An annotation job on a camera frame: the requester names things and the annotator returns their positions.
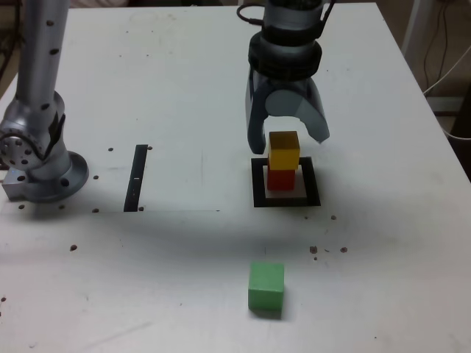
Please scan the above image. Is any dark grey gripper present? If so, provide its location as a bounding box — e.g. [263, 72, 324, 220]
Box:
[245, 68, 330, 155]

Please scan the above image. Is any yellow cube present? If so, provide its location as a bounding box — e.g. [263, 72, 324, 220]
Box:
[267, 130, 301, 172]

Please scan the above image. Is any red cube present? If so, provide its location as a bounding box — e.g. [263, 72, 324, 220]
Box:
[266, 167, 297, 193]

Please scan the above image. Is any green cube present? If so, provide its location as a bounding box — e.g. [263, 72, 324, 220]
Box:
[247, 261, 286, 312]

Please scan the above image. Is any black tape square outline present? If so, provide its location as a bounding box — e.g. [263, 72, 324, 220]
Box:
[250, 156, 322, 209]

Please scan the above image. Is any black tape strip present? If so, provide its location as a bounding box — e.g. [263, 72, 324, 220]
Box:
[123, 143, 149, 213]

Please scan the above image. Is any person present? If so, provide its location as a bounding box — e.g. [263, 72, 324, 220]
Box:
[68, 0, 130, 9]

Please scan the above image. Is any white metal post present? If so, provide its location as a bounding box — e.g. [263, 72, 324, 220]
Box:
[402, 0, 430, 57]

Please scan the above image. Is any thin black cable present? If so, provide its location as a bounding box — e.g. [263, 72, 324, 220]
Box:
[424, 0, 452, 88]

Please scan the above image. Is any white cable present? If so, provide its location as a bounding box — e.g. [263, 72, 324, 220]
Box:
[422, 48, 471, 98]
[439, 118, 471, 142]

